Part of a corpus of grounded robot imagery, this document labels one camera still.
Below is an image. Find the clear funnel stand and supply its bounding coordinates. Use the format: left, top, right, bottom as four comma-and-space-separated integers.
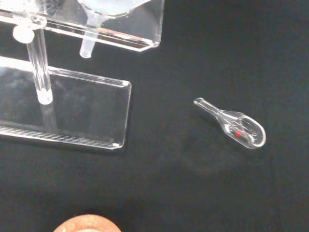
0, 0, 165, 151

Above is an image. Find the clear glass weighing funnel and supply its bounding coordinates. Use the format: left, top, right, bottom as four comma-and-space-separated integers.
193, 97, 267, 149

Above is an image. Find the black bench cloth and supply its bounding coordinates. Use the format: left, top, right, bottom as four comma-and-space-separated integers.
0, 0, 309, 232

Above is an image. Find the cork ring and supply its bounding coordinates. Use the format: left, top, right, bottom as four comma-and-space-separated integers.
52, 213, 122, 232

